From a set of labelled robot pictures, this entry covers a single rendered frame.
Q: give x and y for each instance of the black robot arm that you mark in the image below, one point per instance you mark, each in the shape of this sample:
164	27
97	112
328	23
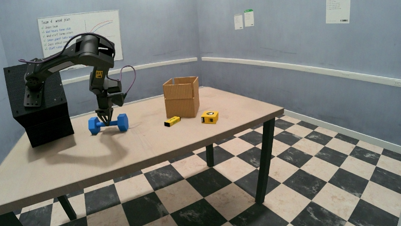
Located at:
87	46

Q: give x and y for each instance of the open brown cardboard box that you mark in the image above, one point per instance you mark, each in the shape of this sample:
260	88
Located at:
182	98

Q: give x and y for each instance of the yellow tape measure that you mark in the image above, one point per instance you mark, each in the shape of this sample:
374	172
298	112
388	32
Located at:
209	117

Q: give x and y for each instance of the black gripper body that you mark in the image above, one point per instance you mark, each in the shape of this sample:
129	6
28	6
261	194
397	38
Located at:
101	110

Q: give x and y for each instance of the blue dumbbell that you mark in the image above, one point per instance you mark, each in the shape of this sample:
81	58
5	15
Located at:
94	124

